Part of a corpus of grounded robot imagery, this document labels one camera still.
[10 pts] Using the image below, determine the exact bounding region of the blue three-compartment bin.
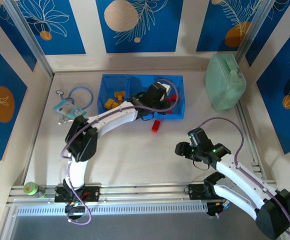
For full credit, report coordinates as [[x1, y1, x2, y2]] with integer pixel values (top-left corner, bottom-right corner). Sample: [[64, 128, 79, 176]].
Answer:
[[96, 74, 186, 121]]

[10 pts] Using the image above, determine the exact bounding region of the blue stethoscope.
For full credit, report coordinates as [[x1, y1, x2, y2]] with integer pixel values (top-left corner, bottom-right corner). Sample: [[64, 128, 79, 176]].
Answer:
[[54, 86, 95, 126]]

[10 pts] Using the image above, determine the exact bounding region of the black connector block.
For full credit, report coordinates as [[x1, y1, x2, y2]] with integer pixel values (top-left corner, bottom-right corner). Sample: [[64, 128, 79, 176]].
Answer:
[[206, 201, 230, 219], [64, 201, 86, 222]]

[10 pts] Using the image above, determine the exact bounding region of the mint green zipper case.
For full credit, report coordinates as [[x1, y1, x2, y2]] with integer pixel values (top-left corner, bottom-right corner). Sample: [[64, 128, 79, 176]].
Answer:
[[204, 52, 247, 112]]

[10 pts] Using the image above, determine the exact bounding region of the blue white plastic packet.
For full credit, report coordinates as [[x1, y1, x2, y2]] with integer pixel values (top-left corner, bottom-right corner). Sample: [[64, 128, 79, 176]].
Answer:
[[52, 99, 88, 123]]

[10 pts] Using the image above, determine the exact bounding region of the green tape roll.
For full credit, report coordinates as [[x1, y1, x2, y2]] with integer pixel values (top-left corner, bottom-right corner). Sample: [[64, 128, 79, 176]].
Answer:
[[22, 181, 46, 199]]

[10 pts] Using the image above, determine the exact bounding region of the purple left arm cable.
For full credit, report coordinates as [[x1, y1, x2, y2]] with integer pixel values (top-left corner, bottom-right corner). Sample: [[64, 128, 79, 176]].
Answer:
[[60, 78, 180, 226]]

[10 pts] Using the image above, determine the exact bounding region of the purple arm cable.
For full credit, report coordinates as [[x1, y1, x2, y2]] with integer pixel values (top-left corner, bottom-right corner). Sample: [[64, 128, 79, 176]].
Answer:
[[60, 78, 180, 226], [198, 117, 290, 240]]

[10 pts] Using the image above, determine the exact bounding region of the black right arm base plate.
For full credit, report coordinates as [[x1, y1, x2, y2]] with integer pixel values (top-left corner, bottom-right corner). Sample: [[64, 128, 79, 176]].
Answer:
[[187, 183, 233, 201]]

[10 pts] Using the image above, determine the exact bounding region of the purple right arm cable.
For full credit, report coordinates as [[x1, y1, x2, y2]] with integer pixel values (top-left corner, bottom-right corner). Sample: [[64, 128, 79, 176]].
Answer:
[[198, 117, 290, 240]]

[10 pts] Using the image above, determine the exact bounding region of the aluminium table side rail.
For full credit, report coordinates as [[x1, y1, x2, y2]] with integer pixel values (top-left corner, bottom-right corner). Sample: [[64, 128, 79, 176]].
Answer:
[[21, 74, 55, 186], [236, 101, 290, 240]]

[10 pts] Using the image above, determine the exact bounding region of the aluminium mounting rail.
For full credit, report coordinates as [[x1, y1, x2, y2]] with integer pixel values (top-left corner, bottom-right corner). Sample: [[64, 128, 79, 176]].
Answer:
[[8, 183, 281, 204]]

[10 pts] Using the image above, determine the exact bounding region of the grey slotted cable duct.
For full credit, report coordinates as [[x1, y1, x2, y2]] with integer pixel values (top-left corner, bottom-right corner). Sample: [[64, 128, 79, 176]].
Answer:
[[16, 202, 209, 216]]

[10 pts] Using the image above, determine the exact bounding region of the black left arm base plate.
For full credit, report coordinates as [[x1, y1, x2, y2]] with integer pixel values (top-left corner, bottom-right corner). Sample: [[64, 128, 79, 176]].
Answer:
[[54, 184, 101, 203]]

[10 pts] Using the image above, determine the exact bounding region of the aluminium frame post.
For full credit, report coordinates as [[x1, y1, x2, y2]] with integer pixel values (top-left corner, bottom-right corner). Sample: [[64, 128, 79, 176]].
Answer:
[[234, 0, 278, 65], [2, 0, 55, 79]]

